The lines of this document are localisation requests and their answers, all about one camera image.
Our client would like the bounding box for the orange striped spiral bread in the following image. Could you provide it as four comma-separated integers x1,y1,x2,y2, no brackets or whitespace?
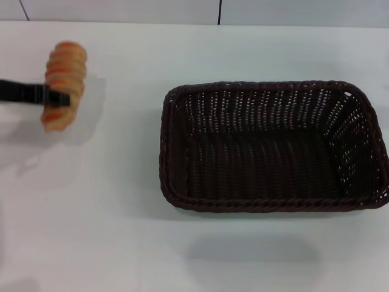
41,41,88,133

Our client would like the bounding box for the dark brown woven basket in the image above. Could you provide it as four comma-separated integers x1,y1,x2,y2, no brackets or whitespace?
158,80,389,214

